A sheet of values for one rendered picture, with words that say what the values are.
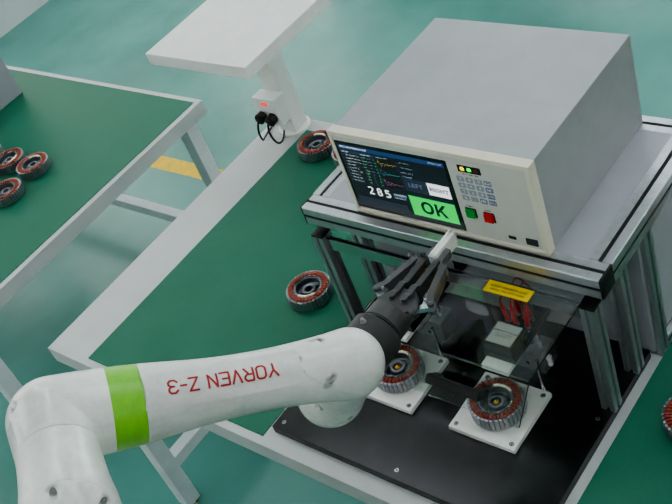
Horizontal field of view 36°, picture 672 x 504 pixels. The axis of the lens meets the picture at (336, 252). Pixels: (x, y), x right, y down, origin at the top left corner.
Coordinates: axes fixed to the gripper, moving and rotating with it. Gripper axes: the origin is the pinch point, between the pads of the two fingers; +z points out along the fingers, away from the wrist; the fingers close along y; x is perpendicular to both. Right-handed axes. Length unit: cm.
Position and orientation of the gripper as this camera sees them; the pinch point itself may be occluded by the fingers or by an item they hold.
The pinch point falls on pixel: (443, 249)
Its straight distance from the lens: 181.8
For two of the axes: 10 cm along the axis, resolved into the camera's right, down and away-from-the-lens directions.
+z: 5.7, -6.6, 4.8
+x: -3.1, -7.2, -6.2
